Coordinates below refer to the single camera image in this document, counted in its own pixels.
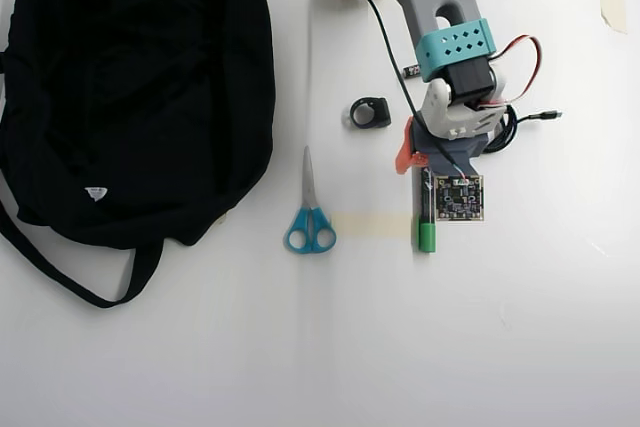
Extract black plastic ring clip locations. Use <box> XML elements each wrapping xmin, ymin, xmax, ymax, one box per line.
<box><xmin>343</xmin><ymin>96</ymin><xmax>393</xmax><ymax>131</ymax></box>

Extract blue-handled scissors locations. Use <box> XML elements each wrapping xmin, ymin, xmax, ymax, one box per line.
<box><xmin>284</xmin><ymin>145</ymin><xmax>338</xmax><ymax>255</ymax></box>

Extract long beige masking tape strip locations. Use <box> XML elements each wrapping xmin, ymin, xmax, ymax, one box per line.
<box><xmin>331</xmin><ymin>212</ymin><xmax>415</xmax><ymax>240</ymax></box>

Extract red and white servo wires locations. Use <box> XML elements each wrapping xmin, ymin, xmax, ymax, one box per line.
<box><xmin>474</xmin><ymin>33</ymin><xmax>547</xmax><ymax>112</ymax></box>

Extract square camera circuit board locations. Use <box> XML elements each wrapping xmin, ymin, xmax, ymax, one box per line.
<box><xmin>433</xmin><ymin>173</ymin><xmax>487</xmax><ymax>224</ymax></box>

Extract black fabric bag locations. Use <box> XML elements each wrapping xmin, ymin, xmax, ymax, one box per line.
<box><xmin>0</xmin><ymin>0</ymin><xmax>278</xmax><ymax>310</ymax></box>

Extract white and slate gripper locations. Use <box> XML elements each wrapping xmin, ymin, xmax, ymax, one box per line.
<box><xmin>393</xmin><ymin>77</ymin><xmax>508</xmax><ymax>179</ymax></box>

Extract torn beige masking tape piece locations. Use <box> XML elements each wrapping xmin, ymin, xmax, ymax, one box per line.
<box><xmin>598</xmin><ymin>0</ymin><xmax>629</xmax><ymax>36</ymax></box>

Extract thin black camera cable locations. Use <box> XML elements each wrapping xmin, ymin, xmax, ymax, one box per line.
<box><xmin>336</xmin><ymin>0</ymin><xmax>465</xmax><ymax>179</ymax></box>

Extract black braided USB cable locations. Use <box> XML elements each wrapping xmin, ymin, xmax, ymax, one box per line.
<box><xmin>483</xmin><ymin>103</ymin><xmax>564</xmax><ymax>154</ymax></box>

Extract green board marker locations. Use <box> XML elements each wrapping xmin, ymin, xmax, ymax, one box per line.
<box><xmin>411</xmin><ymin>163</ymin><xmax>442</xmax><ymax>255</ymax></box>

